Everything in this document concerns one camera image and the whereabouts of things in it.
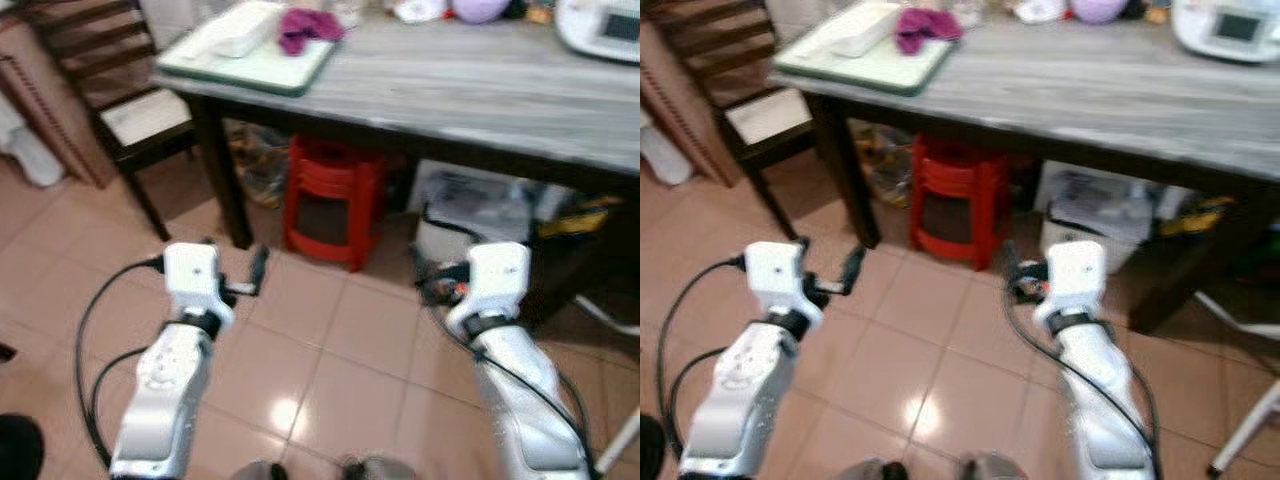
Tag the dark wooden slatted chair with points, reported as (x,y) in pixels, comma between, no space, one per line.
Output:
(765,115)
(140,115)

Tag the small orange package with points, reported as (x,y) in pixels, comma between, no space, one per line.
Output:
(540,12)
(1158,12)

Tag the brown wooden cabinet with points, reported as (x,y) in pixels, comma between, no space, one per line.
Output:
(685,100)
(55,100)

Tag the purple rounded object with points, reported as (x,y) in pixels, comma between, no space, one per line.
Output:
(480,10)
(1098,10)

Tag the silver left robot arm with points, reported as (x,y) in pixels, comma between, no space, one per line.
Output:
(165,390)
(738,390)

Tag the white oblong container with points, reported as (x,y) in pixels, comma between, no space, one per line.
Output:
(240,30)
(860,30)

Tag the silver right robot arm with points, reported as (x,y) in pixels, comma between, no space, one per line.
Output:
(525,400)
(1100,400)

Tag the clear plastic bag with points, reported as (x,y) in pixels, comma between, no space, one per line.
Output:
(885,160)
(262,160)

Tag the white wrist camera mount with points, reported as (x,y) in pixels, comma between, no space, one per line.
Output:
(1075,285)
(778,275)
(192,275)
(497,285)

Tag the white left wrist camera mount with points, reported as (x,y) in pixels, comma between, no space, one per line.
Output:
(778,275)
(192,275)

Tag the grey robot foot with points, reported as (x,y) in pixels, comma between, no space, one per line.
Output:
(995,467)
(868,471)
(258,471)
(378,468)

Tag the black rounded object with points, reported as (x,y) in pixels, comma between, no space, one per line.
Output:
(18,450)
(650,450)

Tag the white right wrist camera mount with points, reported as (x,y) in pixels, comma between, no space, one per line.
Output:
(497,285)
(1075,285)

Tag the magenta crumpled cloth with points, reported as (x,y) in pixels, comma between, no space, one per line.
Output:
(308,28)
(925,28)

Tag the small white object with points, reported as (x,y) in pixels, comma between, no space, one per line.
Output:
(1040,10)
(420,10)

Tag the white metal furniture bar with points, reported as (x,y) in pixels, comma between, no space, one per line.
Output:
(1240,315)
(610,315)

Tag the grey right robot foot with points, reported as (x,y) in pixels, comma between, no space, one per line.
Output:
(995,467)
(378,468)

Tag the white kitchen appliance with display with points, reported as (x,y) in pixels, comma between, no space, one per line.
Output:
(600,30)
(1225,30)

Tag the white metal furniture leg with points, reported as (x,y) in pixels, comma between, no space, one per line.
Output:
(620,440)
(1245,425)

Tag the yellow and black package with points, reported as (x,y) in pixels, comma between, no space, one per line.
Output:
(580,215)
(1200,215)

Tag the pale green rimmed tray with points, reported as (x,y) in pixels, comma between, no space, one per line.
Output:
(250,72)
(870,72)

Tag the grey top dark wood table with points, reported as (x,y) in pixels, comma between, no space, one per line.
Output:
(480,90)
(1100,90)

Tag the grey left robot foot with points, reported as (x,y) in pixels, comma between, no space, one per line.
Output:
(258,471)
(868,471)

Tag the red plastic stool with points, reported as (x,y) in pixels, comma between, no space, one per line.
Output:
(330,180)
(955,180)

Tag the white plastic jug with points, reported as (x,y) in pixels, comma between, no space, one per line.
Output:
(30,150)
(662,155)

